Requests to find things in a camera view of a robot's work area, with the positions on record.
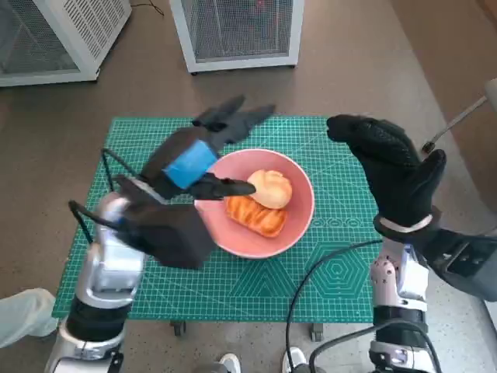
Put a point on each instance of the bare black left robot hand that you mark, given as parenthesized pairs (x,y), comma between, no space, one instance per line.
(186,163)

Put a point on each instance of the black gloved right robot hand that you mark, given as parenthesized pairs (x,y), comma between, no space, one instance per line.
(396,175)

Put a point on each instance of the round toy bread bun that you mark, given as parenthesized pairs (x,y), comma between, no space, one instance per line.
(272,188)

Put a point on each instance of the oblong twisted toy bread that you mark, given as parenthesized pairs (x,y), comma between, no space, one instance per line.
(260,221)

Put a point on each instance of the pink bowl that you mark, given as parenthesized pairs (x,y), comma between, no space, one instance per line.
(299,194)

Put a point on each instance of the grey chair with metal leg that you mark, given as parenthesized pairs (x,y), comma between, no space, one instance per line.
(462,118)

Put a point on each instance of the green cutting mat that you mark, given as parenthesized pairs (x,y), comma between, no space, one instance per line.
(248,287)

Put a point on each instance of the white mesh front cabinet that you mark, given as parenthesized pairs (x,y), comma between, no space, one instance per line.
(240,31)

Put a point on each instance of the black table caster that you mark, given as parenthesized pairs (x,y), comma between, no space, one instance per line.
(316,332)
(179,329)

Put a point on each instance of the white furniture edge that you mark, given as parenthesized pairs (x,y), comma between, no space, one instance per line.
(490,318)

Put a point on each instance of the person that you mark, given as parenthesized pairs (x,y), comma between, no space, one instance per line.
(23,314)
(295,359)

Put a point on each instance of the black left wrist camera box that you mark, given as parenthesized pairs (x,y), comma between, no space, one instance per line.
(174,233)

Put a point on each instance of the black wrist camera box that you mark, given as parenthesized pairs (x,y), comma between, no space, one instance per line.
(174,233)
(466,264)

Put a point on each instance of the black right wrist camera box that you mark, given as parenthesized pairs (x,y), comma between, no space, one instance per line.
(466,264)

